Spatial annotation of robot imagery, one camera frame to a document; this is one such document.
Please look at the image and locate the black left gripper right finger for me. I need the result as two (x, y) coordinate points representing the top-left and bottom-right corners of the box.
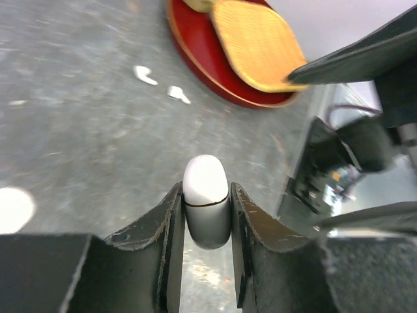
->
(230, 183), (416, 312)

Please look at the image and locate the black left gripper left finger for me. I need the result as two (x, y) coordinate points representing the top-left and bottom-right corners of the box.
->
(1, 183), (185, 312)

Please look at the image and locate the white earbud charging case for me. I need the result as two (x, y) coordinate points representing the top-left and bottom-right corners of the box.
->
(182, 155), (231, 250)

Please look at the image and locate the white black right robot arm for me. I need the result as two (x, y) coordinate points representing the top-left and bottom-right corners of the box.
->
(287, 7), (416, 173)

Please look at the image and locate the white earbud middle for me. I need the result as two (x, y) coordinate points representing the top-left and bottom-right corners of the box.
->
(167, 85), (191, 104)

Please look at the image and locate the white earbud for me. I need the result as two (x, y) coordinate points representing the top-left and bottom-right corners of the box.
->
(133, 65), (158, 85)
(167, 85), (191, 104)

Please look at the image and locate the white earbud upper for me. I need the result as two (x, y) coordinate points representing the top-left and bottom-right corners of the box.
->
(133, 65), (158, 85)

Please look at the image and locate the woven bamboo basket tray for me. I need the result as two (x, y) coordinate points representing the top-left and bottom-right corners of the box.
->
(210, 1), (307, 93)

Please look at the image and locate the pale yellow mug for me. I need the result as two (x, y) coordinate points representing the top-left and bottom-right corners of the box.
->
(183, 0), (218, 13)

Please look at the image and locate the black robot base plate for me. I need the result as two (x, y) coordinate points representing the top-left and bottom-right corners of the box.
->
(276, 117), (362, 222)

